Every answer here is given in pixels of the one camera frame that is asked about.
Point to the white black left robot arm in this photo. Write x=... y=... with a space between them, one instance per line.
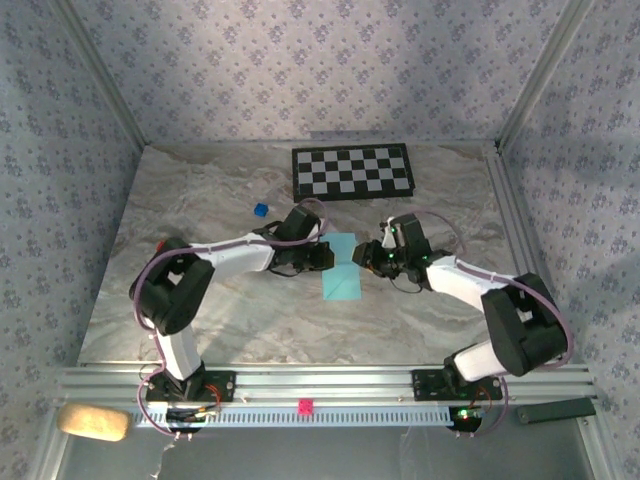
x=170 y=295

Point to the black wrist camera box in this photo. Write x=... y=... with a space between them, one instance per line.
x=410 y=232
x=300 y=222

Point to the aluminium side rail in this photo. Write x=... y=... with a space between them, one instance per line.
x=512 y=225

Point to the long aluminium mounting rail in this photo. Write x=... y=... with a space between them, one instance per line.
x=325 y=380

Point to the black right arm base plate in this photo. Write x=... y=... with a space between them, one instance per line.
x=425 y=385

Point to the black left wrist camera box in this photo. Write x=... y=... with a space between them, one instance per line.
x=300 y=222

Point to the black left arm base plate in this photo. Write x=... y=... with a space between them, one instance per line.
x=220 y=387

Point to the black white checkerboard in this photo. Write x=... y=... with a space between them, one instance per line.
x=350 y=172

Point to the small pink block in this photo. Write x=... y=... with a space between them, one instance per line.
x=306 y=407

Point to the small blue block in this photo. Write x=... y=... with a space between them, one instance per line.
x=261 y=210

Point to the small controller board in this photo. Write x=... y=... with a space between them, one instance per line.
x=467 y=417
x=185 y=415

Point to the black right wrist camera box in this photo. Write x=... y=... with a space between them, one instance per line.
x=410 y=232

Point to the light blue paper sheet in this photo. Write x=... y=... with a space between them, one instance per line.
x=342 y=290

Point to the dark flat bar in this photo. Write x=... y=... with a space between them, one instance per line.
x=555 y=411

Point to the slanted aluminium corner post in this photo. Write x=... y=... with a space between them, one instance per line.
x=541 y=75
x=103 y=75

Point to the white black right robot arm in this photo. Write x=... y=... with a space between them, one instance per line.
x=525 y=325

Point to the tan sponge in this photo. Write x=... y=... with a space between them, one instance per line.
x=92 y=422

